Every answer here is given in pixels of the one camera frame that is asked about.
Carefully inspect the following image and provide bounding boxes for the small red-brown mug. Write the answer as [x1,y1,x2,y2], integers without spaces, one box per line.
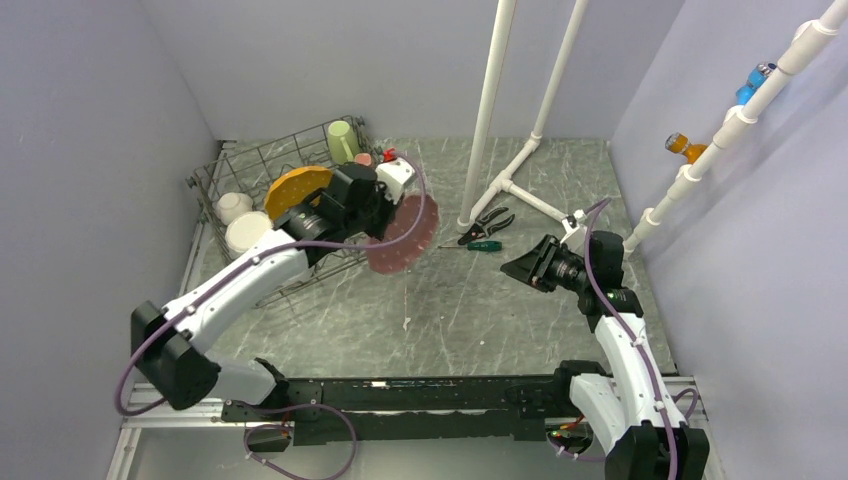
[354,153,376,168]

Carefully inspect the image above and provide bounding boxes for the light green mug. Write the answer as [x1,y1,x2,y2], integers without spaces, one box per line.
[326,120,361,164]

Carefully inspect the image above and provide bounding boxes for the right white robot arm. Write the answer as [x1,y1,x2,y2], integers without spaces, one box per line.
[500,231,710,479]

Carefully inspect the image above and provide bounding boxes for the white scalloped small bowl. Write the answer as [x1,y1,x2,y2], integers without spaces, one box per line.
[214,192,254,226]

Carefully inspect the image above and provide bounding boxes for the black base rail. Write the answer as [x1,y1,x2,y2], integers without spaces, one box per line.
[221,373,579,446]

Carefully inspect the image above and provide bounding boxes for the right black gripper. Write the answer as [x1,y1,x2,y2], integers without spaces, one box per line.
[501,234,593,293]

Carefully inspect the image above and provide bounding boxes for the red plate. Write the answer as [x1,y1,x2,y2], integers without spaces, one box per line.
[365,194,439,275]

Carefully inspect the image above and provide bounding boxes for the white PVC pipe diagonal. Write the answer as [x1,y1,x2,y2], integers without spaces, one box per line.
[624,1,847,256]

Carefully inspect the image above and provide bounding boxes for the grey wire dish rack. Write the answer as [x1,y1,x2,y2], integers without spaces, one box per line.
[180,115,383,309]

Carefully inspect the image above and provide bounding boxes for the floral scalloped small plate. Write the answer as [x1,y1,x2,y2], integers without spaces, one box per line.
[224,211,273,259]

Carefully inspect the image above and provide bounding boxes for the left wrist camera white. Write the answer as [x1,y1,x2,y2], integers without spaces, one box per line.
[376,155,418,205]

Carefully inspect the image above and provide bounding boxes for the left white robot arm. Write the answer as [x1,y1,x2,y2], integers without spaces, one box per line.
[131,158,421,420]

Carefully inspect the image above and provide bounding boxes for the orange clamp on pipe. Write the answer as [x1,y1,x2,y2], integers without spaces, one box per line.
[664,132,707,164]

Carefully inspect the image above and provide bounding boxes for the black handled pliers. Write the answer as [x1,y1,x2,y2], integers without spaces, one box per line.
[457,207,516,246]

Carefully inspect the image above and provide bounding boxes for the white PVC pipe frame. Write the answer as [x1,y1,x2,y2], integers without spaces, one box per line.
[455,0,634,261]

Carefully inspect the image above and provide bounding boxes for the yellow polka dot plate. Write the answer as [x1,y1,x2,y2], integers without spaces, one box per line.
[264,166,333,220]

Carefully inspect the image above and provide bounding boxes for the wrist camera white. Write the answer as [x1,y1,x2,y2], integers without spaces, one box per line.
[376,155,418,205]
[560,209,587,254]

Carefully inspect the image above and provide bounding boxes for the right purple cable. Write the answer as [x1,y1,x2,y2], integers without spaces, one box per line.
[544,197,700,480]

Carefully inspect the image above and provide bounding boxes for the blue clamp on pipe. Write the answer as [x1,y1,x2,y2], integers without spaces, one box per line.
[735,62,777,105]

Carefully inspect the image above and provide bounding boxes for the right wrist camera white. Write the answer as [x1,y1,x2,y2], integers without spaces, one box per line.
[560,209,587,254]

